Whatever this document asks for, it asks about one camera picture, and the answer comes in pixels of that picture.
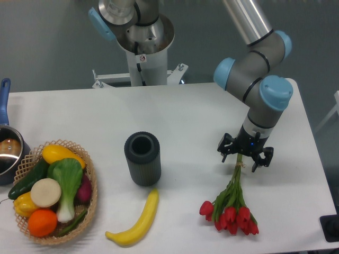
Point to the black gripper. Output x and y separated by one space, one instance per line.
248 145

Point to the red tulip bouquet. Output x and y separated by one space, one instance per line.
229 211

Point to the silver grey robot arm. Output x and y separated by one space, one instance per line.
145 35

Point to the dark grey ribbed vase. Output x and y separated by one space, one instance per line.
142 152

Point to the black device at edge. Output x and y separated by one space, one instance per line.
329 225

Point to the yellow banana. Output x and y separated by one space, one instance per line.
137 232

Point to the purple red onion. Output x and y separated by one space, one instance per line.
85 190

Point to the green bean pod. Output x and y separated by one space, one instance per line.
73 225

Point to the green bok choy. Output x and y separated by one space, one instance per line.
68 174

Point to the yellow squash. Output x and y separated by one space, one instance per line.
53 152

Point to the cream round bun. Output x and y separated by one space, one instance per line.
45 192

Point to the dark green cucumber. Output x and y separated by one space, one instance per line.
38 172

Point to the woven wicker basket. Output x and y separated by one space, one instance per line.
28 163

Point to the orange fruit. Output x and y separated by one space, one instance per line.
42 222

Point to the yellow bell pepper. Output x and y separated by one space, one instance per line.
24 206

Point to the white frame at right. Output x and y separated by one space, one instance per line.
332 112

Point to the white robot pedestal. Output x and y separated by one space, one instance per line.
144 70

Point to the blue handled saucepan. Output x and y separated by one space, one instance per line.
13 146

